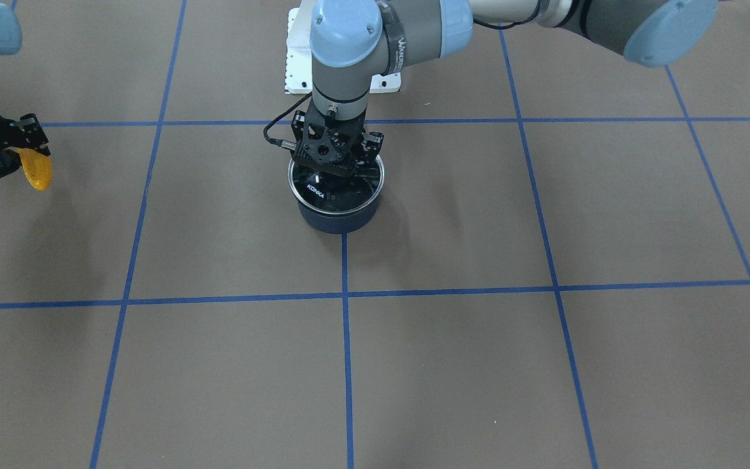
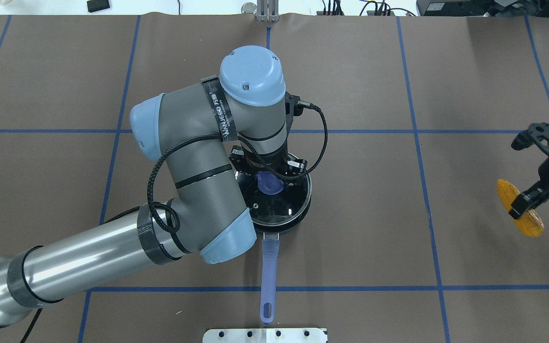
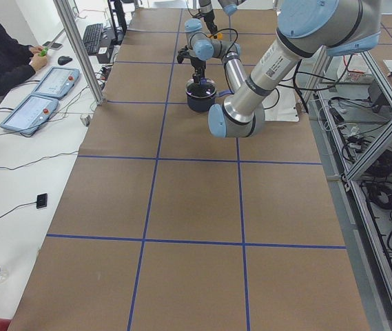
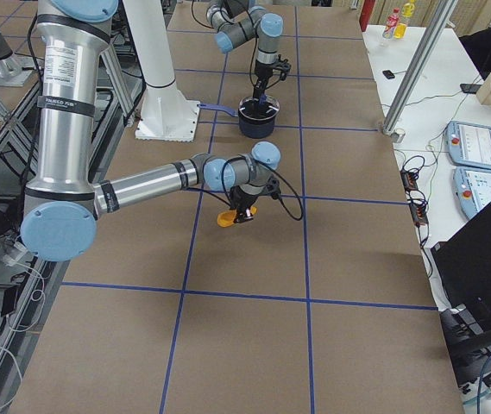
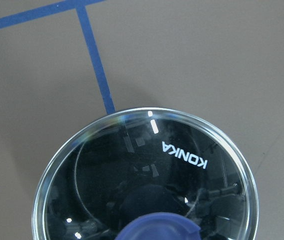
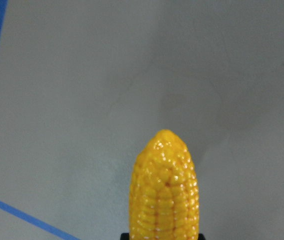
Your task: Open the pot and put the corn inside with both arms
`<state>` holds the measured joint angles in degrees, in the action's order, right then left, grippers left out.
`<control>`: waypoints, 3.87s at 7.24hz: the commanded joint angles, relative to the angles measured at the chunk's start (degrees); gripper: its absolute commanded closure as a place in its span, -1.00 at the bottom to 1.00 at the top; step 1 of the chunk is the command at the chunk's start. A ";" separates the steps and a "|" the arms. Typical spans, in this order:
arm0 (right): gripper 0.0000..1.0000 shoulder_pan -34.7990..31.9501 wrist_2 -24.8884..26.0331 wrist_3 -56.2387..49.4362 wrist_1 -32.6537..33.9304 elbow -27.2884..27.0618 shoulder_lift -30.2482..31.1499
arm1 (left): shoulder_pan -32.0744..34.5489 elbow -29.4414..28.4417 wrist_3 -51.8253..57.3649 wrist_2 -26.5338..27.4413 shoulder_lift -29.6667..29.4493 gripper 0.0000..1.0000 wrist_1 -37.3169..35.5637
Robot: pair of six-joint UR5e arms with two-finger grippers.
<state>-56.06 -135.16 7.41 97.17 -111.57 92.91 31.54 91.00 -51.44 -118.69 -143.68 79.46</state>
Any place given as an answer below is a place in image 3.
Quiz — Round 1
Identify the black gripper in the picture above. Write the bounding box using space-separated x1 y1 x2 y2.
190 57 206 85
202 11 218 34

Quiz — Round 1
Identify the glass pot lid blue knob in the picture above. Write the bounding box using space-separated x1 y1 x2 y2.
185 78 217 99

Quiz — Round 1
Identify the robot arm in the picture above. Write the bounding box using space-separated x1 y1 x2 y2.
185 1 382 138
196 0 245 34

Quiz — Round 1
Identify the dark blue saucepan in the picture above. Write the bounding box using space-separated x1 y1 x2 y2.
186 88 232 112

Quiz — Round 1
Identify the black keyboard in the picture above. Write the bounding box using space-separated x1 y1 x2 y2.
82 23 103 55

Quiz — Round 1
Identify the black computer mouse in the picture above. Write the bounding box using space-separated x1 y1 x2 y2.
57 56 72 66

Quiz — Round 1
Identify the upper teach pendant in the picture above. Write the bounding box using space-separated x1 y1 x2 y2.
32 66 80 100

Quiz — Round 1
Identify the teach pendant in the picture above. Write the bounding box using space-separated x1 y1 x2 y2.
32 66 80 100
0 94 59 137

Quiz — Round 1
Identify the black smartphone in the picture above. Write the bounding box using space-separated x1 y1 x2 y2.
43 41 63 50

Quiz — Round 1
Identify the brown paper table mat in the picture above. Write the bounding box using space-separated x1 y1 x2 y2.
10 9 370 330

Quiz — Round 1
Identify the lower teach pendant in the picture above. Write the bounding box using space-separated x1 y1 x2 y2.
0 94 59 137

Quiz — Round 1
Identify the black small device on table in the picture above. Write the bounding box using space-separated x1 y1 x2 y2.
36 193 48 209

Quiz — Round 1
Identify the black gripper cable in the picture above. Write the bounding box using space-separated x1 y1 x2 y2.
202 28 241 56

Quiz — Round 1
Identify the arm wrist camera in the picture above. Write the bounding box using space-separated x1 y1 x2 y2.
176 48 191 64

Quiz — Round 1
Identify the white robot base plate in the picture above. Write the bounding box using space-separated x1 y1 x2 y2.
262 87 299 122

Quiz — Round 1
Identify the aluminium frame post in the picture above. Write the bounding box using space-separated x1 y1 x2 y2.
53 0 104 106

